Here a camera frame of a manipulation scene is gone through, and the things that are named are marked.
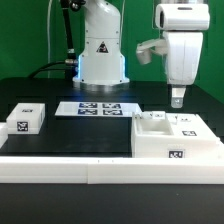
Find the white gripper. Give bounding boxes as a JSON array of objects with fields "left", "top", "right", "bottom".
[{"left": 155, "top": 3, "right": 210, "bottom": 108}]

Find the white cabinet door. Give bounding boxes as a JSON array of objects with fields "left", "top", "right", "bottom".
[
  {"left": 166, "top": 113, "right": 220, "bottom": 143},
  {"left": 141, "top": 111, "right": 166, "bottom": 120}
]

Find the white cabinet body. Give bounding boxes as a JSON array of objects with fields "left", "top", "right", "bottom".
[{"left": 131, "top": 112, "right": 224, "bottom": 159}]

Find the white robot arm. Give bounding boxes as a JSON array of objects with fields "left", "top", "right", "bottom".
[{"left": 59, "top": 0, "right": 210, "bottom": 108}]

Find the white flat marker board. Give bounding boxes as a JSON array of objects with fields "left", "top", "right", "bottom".
[{"left": 55, "top": 101, "right": 141, "bottom": 117}]

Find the small white box part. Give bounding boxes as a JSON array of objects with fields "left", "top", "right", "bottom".
[{"left": 6, "top": 103, "right": 45, "bottom": 134}]

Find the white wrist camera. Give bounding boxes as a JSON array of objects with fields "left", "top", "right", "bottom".
[{"left": 136, "top": 39, "right": 168, "bottom": 65}]

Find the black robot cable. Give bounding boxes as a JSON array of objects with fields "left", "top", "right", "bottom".
[{"left": 27, "top": 0, "right": 81, "bottom": 80}]

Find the white thin cable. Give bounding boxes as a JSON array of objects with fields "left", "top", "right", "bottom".
[{"left": 47, "top": 0, "right": 54, "bottom": 80}]

